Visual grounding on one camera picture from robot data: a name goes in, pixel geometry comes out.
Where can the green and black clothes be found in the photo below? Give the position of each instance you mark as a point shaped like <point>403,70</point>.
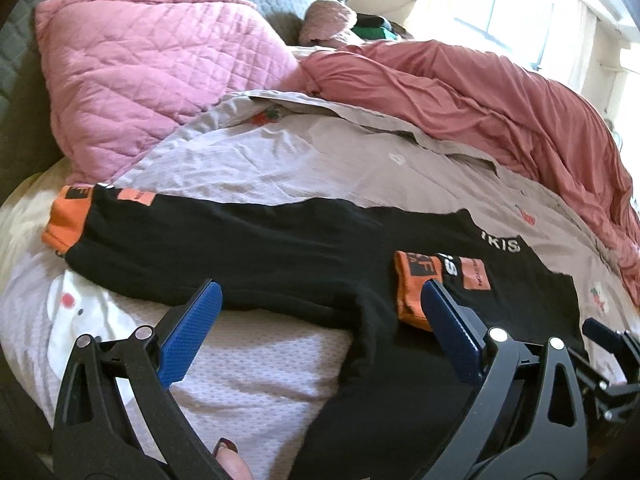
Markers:
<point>375,27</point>

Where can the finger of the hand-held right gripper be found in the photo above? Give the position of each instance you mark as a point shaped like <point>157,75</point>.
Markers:
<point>595,329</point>

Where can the window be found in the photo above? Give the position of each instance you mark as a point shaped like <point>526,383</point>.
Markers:
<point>510,5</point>

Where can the red duvet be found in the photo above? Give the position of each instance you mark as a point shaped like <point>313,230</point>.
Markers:
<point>475,95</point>

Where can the pink quilted pillow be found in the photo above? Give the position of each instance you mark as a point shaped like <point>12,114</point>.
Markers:
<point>145,75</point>

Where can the beige printed blanket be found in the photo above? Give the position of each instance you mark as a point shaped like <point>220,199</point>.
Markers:
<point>280,165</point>

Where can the black sweater with orange cuffs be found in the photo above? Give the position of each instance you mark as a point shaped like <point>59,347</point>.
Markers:
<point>250,250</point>

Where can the person's left hand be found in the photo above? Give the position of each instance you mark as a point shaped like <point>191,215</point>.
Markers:
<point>232,460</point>

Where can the cream bed sheet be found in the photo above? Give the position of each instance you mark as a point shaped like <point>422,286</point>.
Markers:
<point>25,215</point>

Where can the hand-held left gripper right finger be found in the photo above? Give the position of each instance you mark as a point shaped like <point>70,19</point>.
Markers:
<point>450,332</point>

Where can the small dusty pink pillow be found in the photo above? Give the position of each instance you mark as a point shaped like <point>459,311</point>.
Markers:
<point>327,22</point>

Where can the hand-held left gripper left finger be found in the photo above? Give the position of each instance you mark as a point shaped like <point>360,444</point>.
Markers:
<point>192,330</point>

